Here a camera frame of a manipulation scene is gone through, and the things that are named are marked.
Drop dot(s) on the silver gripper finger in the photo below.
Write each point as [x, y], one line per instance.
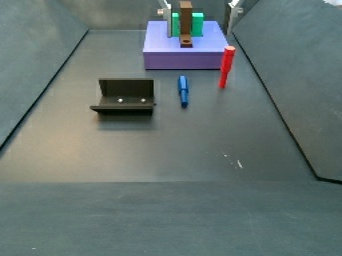
[166, 12]
[236, 10]

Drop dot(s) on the blue hexagonal peg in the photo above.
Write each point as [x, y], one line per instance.
[184, 90]

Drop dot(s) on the black angled fixture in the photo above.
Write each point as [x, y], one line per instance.
[126, 95]

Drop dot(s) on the green block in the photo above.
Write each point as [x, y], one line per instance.
[197, 25]

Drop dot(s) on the purple base block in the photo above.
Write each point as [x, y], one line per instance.
[165, 55]

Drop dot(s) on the red hexagonal peg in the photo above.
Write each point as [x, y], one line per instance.
[227, 65]

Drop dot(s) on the brown L-shaped bracket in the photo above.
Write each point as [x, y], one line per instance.
[185, 24]

